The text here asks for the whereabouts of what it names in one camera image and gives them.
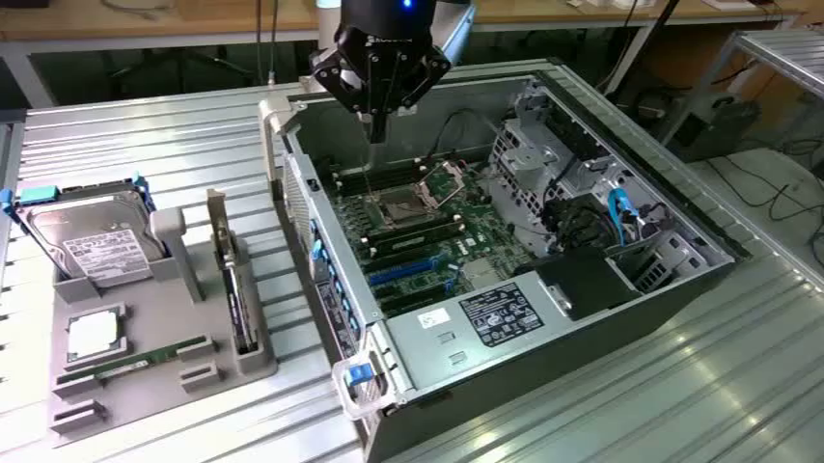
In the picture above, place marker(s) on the silver CPU chip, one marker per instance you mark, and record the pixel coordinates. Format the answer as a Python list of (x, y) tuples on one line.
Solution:
[(96, 335)]

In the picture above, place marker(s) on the blue card retention strip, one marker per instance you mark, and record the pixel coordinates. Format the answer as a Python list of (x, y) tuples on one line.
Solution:
[(334, 289)]

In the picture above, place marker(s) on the black expansion slot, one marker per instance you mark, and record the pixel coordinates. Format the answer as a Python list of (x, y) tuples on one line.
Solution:
[(411, 291), (418, 303)]

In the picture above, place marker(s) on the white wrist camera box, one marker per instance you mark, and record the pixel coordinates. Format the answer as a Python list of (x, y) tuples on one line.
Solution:
[(348, 78)]

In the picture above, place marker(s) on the grey power supply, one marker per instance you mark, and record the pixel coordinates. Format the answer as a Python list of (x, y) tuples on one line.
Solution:
[(450, 347)]

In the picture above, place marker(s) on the open black PC case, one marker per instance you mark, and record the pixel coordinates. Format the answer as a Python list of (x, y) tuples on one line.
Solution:
[(547, 386)]

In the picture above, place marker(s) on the metal socket cover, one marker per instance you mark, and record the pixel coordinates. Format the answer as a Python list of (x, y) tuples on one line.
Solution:
[(430, 186)]

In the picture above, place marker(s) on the wooden desk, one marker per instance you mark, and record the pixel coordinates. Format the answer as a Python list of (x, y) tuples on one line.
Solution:
[(192, 19)]

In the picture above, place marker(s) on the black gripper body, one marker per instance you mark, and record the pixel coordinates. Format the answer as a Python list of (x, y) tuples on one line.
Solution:
[(393, 24)]

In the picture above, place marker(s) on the CPU socket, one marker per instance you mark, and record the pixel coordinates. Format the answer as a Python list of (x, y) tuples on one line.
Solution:
[(402, 209)]

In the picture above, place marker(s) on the blue disk carrier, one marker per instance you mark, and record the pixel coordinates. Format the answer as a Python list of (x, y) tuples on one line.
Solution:
[(39, 195)]

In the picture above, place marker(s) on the green RAM stick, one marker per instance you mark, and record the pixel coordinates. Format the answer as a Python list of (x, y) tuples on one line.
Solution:
[(141, 359)]

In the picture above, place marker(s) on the black box on floor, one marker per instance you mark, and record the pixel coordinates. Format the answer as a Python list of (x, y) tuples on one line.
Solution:
[(717, 130)]

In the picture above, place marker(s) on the green motherboard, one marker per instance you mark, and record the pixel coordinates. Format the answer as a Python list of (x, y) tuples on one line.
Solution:
[(475, 241)]

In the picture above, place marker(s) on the grey parts rack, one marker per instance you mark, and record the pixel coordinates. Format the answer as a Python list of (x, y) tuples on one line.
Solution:
[(160, 328)]

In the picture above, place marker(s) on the silver chipset heatsink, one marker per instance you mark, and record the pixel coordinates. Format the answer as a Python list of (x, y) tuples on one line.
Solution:
[(486, 271)]

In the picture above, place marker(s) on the black graphics card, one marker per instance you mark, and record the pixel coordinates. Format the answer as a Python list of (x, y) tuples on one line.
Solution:
[(235, 299)]

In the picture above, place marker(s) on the metal slat side table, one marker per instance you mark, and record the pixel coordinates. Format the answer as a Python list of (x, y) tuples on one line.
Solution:
[(779, 53)]

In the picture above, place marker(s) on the silver hard disk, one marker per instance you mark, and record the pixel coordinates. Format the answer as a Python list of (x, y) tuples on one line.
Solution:
[(96, 231)]

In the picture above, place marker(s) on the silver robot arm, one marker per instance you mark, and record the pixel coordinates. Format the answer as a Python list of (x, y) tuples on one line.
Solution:
[(459, 29)]

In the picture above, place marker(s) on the blue case latch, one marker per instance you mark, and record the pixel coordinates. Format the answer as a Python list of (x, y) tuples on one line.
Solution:
[(358, 375)]

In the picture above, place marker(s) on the silver disk bay cage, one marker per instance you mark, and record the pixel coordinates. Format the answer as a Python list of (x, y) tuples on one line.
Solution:
[(521, 159)]

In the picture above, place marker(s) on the blue expansion slot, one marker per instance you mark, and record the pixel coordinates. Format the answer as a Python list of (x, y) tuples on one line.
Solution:
[(402, 271)]

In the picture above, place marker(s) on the installed black RAM stick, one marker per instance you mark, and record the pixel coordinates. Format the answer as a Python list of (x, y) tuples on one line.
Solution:
[(418, 236)]

